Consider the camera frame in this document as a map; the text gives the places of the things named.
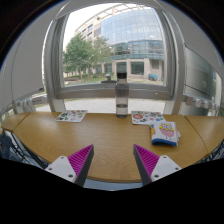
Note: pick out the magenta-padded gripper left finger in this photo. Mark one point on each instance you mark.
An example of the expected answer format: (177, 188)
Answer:
(66, 166)

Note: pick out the dark chair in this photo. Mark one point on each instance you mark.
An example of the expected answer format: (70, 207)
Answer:
(8, 148)

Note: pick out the white socket trunking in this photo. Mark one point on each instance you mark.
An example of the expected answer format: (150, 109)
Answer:
(201, 102)
(31, 101)

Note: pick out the glass-fronted building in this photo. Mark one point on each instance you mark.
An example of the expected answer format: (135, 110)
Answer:
(133, 33)

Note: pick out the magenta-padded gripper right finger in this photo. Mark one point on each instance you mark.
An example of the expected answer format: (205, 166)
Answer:
(156, 168)

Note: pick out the small sticker sheet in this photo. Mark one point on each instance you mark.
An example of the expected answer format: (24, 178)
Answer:
(71, 116)

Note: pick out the clear bottle with black cap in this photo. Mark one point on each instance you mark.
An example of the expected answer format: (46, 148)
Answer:
(122, 96)

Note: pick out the large sticker sheet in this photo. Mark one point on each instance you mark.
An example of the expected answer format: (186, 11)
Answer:
(145, 117)

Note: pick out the white-framed window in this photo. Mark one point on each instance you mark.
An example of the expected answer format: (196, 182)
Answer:
(100, 90)

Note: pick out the green tree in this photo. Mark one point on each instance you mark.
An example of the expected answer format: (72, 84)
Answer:
(81, 55)

